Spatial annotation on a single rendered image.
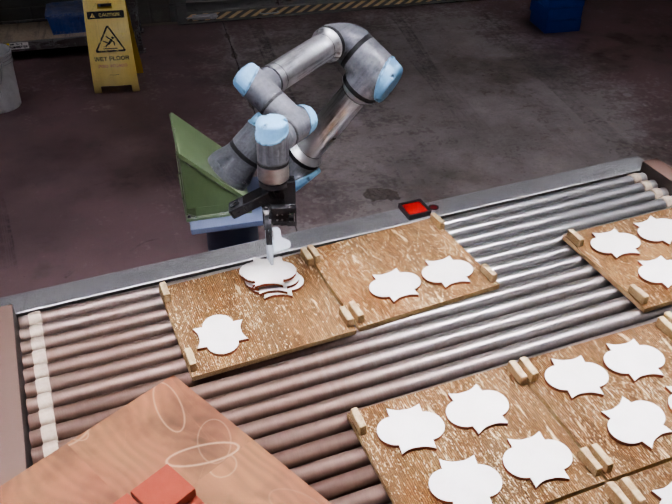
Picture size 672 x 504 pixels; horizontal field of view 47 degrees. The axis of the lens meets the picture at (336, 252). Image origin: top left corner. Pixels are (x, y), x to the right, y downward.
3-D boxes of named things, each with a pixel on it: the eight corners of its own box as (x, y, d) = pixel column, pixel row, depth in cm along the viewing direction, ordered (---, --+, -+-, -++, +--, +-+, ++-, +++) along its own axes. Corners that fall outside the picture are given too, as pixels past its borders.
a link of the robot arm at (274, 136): (296, 115, 175) (276, 129, 169) (297, 158, 181) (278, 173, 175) (268, 108, 178) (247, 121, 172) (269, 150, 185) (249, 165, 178)
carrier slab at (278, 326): (159, 292, 201) (158, 287, 200) (305, 256, 214) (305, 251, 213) (192, 381, 175) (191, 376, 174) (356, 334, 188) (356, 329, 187)
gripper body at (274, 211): (296, 229, 186) (296, 185, 180) (261, 231, 185) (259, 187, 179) (294, 212, 193) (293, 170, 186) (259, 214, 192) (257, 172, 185)
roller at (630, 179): (21, 326, 197) (16, 311, 194) (636, 181, 255) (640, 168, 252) (22, 338, 193) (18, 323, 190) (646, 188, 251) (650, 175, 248)
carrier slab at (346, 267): (305, 255, 214) (304, 250, 213) (432, 221, 228) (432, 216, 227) (359, 332, 188) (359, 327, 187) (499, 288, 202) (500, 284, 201)
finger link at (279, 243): (292, 263, 185) (289, 225, 185) (267, 265, 184) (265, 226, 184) (291, 263, 188) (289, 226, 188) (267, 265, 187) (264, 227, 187)
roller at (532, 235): (25, 364, 186) (20, 349, 183) (668, 204, 244) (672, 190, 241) (26, 378, 182) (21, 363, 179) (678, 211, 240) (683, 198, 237)
